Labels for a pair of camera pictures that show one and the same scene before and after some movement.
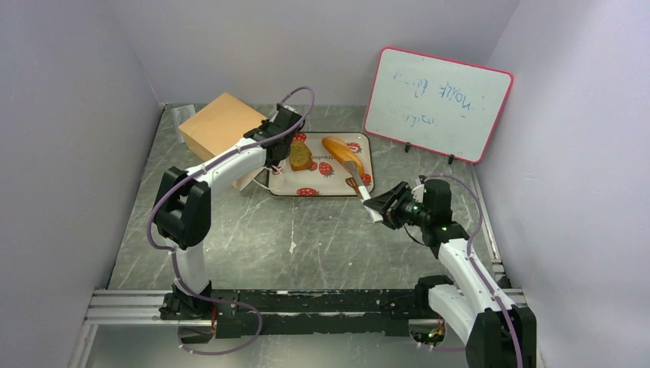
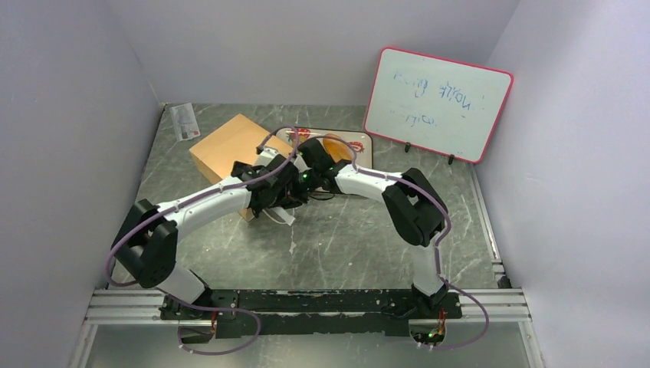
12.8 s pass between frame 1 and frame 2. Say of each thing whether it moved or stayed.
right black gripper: moved
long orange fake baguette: stayed
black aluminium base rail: stayed
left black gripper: moved
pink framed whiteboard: stayed
